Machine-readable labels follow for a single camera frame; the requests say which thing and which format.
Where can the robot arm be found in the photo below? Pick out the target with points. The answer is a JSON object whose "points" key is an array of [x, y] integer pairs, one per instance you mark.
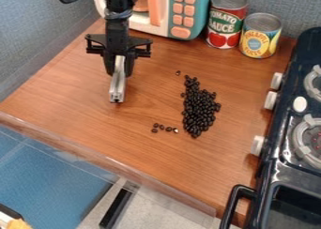
{"points": [[118, 1]]}

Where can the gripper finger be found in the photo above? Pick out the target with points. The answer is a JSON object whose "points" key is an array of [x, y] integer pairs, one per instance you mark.
{"points": [[108, 67], [130, 66]]}

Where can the toy microwave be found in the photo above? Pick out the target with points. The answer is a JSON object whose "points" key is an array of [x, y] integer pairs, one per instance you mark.
{"points": [[175, 10]]}

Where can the red can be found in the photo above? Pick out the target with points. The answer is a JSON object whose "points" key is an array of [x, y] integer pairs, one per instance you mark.
{"points": [[225, 23]]}

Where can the silver metal bar tool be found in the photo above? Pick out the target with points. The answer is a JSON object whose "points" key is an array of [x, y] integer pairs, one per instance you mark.
{"points": [[117, 88]]}

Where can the yellow can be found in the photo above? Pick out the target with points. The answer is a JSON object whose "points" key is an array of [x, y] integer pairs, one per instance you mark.
{"points": [[259, 38]]}

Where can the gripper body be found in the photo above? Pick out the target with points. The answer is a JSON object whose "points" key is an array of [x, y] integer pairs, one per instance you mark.
{"points": [[117, 42]]}

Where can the pile of black bits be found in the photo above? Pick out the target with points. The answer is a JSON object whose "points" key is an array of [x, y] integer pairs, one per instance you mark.
{"points": [[163, 128], [199, 107]]}

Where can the toy stove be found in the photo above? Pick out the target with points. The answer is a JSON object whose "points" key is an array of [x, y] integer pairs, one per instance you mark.
{"points": [[292, 164]]}

